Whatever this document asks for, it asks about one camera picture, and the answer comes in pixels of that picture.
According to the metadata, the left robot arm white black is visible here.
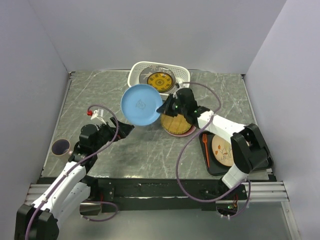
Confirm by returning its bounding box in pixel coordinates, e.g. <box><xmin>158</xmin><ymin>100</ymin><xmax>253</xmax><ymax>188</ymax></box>
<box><xmin>14</xmin><ymin>117</ymin><xmax>135</xmax><ymax>240</ymax></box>

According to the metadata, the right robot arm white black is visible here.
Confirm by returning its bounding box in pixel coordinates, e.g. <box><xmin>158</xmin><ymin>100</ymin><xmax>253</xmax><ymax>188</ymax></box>
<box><xmin>156</xmin><ymin>88</ymin><xmax>270</xmax><ymax>199</ymax></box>

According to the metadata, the peach plate with bird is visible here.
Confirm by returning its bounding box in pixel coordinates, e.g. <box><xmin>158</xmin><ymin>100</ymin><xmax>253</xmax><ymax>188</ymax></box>
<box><xmin>211</xmin><ymin>135</ymin><xmax>234</xmax><ymax>167</ymax></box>

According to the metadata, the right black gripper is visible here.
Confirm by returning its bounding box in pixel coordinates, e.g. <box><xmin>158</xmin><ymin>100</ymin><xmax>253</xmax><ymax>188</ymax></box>
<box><xmin>157</xmin><ymin>93</ymin><xmax>188</xmax><ymax>117</ymax></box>

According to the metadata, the pink plate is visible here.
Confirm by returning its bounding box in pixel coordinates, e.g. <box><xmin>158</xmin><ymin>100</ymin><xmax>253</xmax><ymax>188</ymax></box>
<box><xmin>165</xmin><ymin>126</ymin><xmax>196</xmax><ymax>137</ymax></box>

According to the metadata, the blue plate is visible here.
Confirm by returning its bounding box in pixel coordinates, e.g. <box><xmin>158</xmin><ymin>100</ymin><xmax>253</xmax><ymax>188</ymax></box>
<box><xmin>120</xmin><ymin>84</ymin><xmax>163</xmax><ymax>126</ymax></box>

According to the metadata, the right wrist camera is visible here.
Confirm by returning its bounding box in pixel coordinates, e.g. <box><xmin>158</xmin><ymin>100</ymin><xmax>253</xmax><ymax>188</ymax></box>
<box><xmin>175</xmin><ymin>79</ymin><xmax>185</xmax><ymax>89</ymax></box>

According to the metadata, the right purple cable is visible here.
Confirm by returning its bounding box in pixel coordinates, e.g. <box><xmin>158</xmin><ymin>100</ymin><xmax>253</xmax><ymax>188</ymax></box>
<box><xmin>176</xmin><ymin>82</ymin><xmax>252</xmax><ymax>218</ymax></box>

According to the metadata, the black base frame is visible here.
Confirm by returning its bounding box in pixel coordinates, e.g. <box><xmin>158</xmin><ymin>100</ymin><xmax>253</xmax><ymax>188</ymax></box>
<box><xmin>89</xmin><ymin>178</ymin><xmax>247</xmax><ymax>211</ymax></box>

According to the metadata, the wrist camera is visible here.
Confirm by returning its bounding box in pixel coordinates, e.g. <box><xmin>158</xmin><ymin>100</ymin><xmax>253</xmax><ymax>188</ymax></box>
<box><xmin>175</xmin><ymin>79</ymin><xmax>185</xmax><ymax>89</ymax></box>
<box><xmin>87</xmin><ymin>108</ymin><xmax>106</xmax><ymax>125</ymax></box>

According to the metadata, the white perforated plastic basket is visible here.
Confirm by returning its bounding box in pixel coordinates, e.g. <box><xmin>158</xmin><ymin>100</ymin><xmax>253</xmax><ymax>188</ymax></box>
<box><xmin>127</xmin><ymin>61</ymin><xmax>191</xmax><ymax>100</ymax></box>

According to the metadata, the orange plastic fork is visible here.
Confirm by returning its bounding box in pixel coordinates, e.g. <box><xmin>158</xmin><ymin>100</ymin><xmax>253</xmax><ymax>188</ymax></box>
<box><xmin>202</xmin><ymin>133</ymin><xmax>210</xmax><ymax>168</ymax></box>

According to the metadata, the yellow patterned brown-rimmed plate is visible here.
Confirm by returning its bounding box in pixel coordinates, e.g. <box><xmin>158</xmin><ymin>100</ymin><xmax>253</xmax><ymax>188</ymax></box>
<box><xmin>147</xmin><ymin>72</ymin><xmax>175</xmax><ymax>93</ymax></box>

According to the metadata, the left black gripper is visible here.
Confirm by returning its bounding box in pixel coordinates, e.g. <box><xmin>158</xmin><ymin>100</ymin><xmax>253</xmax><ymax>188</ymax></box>
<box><xmin>92</xmin><ymin>116</ymin><xmax>134</xmax><ymax>152</ymax></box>

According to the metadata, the yellow woven plate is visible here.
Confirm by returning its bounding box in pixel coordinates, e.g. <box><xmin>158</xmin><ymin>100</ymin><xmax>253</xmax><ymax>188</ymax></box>
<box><xmin>160</xmin><ymin>114</ymin><xmax>193</xmax><ymax>134</ymax></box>

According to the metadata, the black plastic tray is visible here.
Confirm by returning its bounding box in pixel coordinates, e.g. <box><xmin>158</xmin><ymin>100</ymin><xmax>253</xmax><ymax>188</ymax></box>
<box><xmin>198</xmin><ymin>131</ymin><xmax>274</xmax><ymax>176</ymax></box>

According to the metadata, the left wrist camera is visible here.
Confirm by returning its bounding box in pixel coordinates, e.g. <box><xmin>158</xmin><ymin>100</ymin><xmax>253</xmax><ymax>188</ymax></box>
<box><xmin>87</xmin><ymin>108</ymin><xmax>106</xmax><ymax>125</ymax></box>

